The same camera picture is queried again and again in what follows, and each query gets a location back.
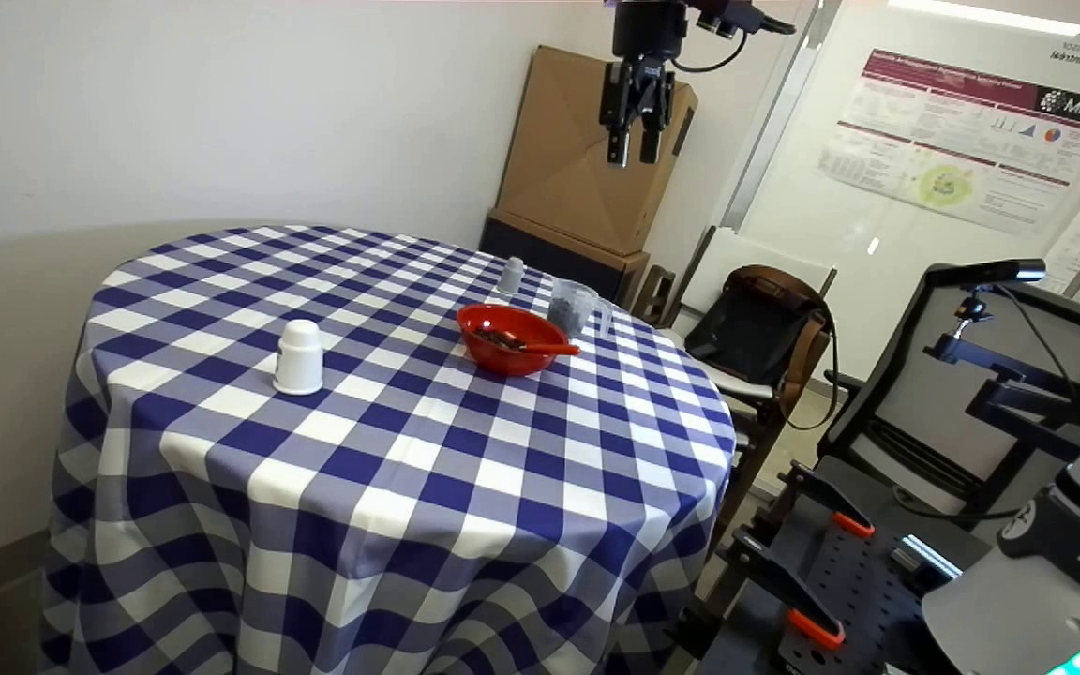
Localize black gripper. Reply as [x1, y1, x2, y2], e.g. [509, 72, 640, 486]
[599, 0, 686, 167]

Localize clear plastic measuring jar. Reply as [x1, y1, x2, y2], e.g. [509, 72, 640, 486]
[549, 277, 611, 339]

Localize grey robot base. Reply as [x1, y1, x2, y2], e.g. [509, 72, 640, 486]
[923, 457, 1080, 675]

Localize red plastic bowl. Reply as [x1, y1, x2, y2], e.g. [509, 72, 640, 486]
[456, 303, 579, 374]

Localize tall cardboard box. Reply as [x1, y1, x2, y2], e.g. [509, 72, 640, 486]
[479, 46, 696, 303]

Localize translucent grey shaker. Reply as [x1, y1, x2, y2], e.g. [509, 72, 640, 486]
[499, 254, 524, 299]

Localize black leather bag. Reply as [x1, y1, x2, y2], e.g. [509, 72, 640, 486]
[686, 267, 834, 386]

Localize wooden chair white seat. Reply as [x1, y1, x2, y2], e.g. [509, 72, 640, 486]
[666, 226, 838, 493]

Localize black office chair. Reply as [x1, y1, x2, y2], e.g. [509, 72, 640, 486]
[818, 259, 1080, 528]

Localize white salt shaker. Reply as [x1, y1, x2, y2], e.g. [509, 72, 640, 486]
[274, 321, 324, 396]

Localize blue white checkered tablecloth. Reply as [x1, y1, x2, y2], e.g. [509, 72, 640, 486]
[41, 226, 734, 675]

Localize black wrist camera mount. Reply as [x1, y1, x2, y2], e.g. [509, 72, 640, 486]
[686, 0, 791, 68]

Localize wall poster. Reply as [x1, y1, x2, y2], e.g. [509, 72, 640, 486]
[820, 48, 1080, 234]

